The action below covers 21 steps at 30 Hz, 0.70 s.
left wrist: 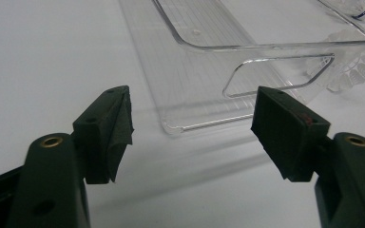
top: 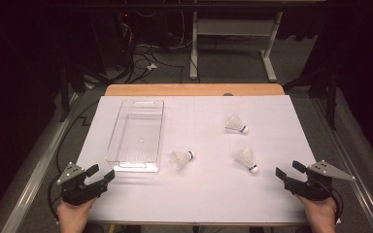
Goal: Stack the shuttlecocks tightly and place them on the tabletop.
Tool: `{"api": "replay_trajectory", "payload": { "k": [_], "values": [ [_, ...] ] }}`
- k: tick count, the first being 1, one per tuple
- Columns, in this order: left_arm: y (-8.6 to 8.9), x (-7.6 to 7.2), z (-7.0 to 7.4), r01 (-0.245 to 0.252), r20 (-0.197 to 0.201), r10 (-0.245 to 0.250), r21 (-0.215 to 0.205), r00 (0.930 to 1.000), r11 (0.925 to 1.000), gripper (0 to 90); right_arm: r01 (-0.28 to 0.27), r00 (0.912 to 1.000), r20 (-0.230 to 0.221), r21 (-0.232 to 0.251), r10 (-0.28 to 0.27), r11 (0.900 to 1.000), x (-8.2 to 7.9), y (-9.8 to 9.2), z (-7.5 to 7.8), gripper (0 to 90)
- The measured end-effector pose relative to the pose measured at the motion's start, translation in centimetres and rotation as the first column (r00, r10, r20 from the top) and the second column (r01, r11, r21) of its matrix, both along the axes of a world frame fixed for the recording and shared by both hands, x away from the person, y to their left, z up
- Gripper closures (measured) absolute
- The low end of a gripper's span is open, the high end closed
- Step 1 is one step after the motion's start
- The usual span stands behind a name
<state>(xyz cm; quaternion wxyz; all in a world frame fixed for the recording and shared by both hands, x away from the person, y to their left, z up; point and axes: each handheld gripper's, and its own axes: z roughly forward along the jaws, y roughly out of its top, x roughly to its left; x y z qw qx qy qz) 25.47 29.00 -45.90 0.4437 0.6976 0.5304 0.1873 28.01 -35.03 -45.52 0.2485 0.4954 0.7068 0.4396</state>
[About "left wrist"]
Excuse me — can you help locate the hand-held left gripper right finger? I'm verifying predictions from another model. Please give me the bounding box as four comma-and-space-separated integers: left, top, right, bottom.
250, 85, 331, 183

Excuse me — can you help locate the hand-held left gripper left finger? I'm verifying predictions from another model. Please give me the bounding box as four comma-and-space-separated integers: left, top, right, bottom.
72, 85, 135, 185

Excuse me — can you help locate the clear plastic tray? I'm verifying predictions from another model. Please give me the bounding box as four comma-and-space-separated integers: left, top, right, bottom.
117, 0, 365, 136

